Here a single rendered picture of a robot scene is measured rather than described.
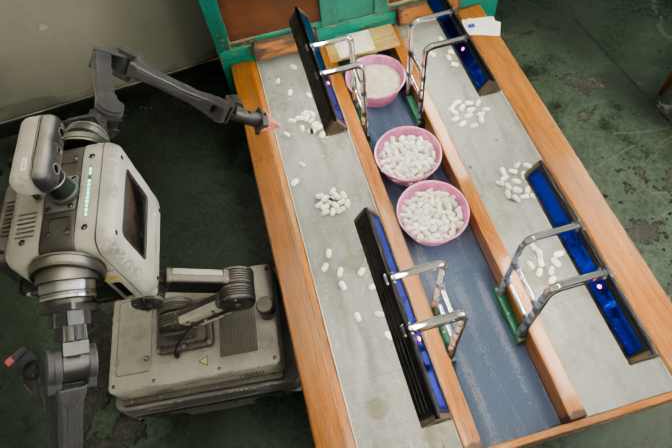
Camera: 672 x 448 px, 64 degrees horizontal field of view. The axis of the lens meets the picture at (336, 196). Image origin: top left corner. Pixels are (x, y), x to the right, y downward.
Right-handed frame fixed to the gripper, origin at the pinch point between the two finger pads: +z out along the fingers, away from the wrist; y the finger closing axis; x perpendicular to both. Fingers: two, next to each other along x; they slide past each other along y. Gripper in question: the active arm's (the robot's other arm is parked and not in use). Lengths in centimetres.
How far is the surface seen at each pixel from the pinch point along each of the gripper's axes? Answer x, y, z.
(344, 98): -12.9, 14.6, 28.9
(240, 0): -15, 52, -17
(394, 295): -32, -91, 1
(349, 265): 1, -61, 19
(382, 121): -15.0, 5.0, 45.6
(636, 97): -68, 35, 213
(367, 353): 3, -93, 18
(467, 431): -13, -123, 34
